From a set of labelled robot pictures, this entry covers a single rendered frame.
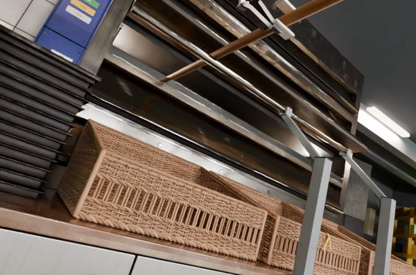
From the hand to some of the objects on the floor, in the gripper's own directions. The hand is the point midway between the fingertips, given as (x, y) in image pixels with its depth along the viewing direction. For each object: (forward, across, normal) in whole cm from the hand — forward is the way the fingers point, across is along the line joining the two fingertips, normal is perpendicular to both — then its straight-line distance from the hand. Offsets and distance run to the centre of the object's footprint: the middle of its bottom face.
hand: (285, 20), depth 70 cm
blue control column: (-46, +118, -161) cm, 205 cm away
